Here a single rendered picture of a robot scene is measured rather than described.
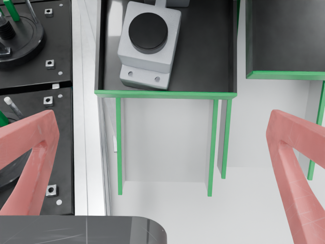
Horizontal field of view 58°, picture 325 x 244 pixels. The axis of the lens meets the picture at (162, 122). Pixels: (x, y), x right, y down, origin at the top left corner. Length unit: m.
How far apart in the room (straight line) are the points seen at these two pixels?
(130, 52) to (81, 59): 0.41
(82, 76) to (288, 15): 0.41
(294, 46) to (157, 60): 0.16
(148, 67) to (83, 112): 0.33
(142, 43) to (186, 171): 0.27
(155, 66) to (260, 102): 0.25
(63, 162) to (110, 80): 0.25
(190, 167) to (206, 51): 0.21
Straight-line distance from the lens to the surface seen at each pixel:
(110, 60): 0.30
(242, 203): 0.61
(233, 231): 0.59
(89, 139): 0.53
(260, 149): 0.48
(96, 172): 0.51
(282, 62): 0.33
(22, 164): 0.52
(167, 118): 0.42
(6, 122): 0.55
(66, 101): 0.57
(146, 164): 0.45
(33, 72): 0.64
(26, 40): 0.67
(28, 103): 0.60
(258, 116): 0.46
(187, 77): 0.29
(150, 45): 0.23
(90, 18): 0.36
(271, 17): 0.34
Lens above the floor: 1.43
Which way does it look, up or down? 61 degrees down
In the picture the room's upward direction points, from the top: 1 degrees clockwise
